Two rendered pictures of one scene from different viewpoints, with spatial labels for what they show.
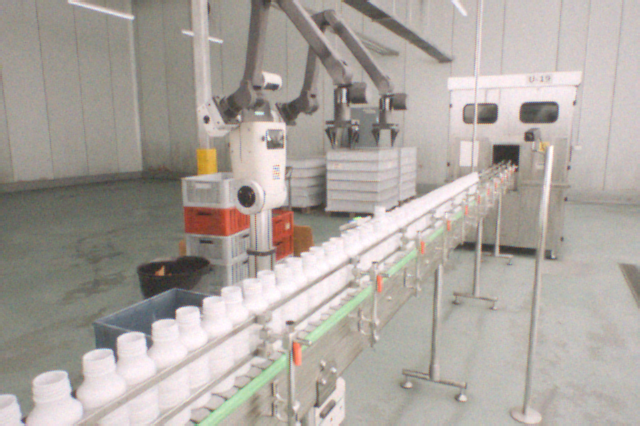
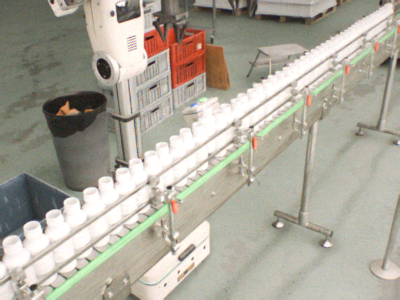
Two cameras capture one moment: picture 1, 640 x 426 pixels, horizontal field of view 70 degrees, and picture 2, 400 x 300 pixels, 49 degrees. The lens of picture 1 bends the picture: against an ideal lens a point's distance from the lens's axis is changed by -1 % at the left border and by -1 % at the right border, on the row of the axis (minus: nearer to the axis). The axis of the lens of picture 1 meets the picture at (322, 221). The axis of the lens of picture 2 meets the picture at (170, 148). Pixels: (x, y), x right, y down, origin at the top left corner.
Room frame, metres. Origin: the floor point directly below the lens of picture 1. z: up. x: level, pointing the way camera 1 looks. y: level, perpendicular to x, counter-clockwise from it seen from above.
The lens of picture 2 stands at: (0.24, -0.40, 1.78)
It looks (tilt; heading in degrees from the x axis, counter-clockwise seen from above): 29 degrees down; 15
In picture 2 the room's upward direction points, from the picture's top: 4 degrees counter-clockwise
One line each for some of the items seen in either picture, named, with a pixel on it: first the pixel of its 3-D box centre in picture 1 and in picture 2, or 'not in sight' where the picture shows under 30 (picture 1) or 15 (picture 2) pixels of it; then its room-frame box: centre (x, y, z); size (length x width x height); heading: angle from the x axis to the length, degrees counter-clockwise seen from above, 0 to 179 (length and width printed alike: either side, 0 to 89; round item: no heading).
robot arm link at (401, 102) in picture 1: (395, 96); not in sight; (2.02, -0.31, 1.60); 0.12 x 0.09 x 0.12; 64
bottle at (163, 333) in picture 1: (168, 373); not in sight; (0.67, 0.24, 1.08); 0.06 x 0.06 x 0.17
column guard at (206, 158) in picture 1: (207, 171); not in sight; (11.27, 2.78, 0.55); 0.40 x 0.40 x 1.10; 63
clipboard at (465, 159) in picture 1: (469, 152); not in sight; (5.62, -1.77, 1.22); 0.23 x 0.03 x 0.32; 63
